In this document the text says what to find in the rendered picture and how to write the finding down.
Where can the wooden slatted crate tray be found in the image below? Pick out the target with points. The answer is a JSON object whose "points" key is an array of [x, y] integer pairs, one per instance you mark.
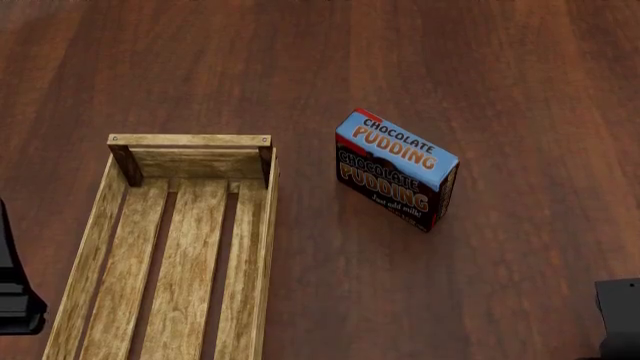
{"points": [[190, 240]]}

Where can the chocolate pudding box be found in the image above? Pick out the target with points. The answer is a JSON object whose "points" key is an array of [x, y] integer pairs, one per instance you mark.
{"points": [[395, 168]]}

